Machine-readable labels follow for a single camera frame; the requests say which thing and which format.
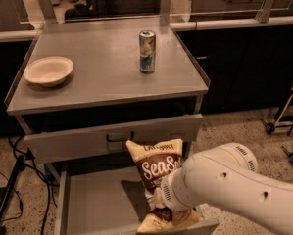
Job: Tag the right grey metal post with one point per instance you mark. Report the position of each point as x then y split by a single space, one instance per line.
263 14

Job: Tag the grey metal drawer cabinet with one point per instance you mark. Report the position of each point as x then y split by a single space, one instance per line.
107 86

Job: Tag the silver blue energy drink can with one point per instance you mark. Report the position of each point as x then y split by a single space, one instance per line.
147 50

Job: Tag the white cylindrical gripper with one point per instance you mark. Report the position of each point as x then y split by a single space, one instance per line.
170 193

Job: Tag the left grey metal post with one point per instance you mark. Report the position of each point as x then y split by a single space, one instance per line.
47 11

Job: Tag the grey open middle drawer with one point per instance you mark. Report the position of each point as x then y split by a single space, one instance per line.
101 195

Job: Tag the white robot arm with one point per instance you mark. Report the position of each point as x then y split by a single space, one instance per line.
226 177

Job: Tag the grey metal post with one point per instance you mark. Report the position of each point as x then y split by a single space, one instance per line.
263 14
47 11
165 6

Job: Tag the brown sea salt chip bag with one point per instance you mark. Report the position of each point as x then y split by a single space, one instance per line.
153 163

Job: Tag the middle grey metal post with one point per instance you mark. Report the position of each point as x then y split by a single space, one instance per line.
165 6

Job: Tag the grey top drawer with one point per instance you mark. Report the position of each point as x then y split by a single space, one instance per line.
91 141

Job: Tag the white horizontal rail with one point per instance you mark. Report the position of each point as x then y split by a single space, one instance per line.
226 24

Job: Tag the white paper bowl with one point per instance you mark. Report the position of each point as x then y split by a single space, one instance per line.
49 71

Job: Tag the black tripod leg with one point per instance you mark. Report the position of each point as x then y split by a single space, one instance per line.
9 188

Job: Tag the black drawer handle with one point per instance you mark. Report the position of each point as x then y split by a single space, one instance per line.
111 139

